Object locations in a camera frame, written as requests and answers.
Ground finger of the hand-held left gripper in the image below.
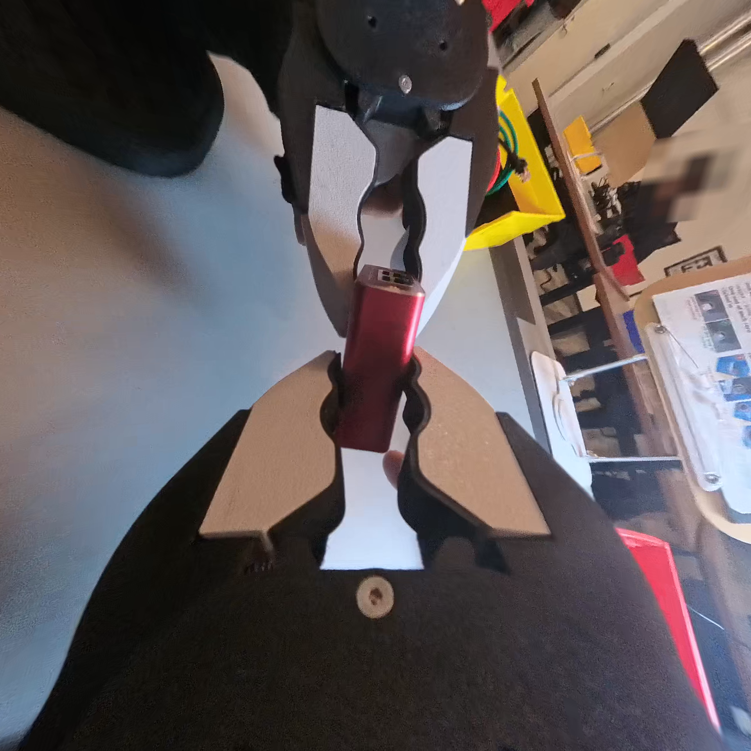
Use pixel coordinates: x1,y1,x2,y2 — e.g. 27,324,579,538
401,136,476,322
301,106,377,339

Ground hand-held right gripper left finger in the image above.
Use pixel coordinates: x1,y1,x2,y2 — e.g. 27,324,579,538
198,351,347,537

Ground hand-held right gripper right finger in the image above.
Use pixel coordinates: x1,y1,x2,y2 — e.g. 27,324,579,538
398,345,553,537

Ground yellow plastic bin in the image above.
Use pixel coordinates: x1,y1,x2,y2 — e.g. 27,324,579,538
464,76,567,250

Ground green ethernet cable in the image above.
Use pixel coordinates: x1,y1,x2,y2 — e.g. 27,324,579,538
488,108,534,194

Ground red ethernet splitter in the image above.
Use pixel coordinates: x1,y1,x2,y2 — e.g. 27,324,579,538
334,264,426,453

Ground red plastic bin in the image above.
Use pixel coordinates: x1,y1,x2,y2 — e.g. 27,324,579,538
616,527,724,734

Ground person's left forearm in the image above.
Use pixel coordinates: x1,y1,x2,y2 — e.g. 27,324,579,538
0,0,294,178

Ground white document stand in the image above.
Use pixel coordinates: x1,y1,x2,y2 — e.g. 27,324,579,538
531,351,683,490

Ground long wooden table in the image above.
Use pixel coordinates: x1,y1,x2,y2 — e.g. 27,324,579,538
533,79,667,458

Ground small yellow box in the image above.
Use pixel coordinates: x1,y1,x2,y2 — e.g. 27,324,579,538
563,116,604,176

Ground small red box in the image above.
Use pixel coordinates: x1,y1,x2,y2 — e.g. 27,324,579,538
609,235,646,286

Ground clear clipboard clip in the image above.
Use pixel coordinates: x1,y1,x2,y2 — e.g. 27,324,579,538
644,322,724,492

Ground brown and black cardboard panel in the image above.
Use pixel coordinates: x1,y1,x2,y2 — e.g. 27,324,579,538
593,40,719,184

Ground wooden clipboard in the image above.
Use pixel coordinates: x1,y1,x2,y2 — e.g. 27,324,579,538
634,271,751,529

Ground printed instruction sheet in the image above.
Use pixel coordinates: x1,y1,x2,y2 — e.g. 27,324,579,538
652,275,751,512

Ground framed wall sign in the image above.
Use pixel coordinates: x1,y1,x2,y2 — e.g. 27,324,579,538
664,246,728,278

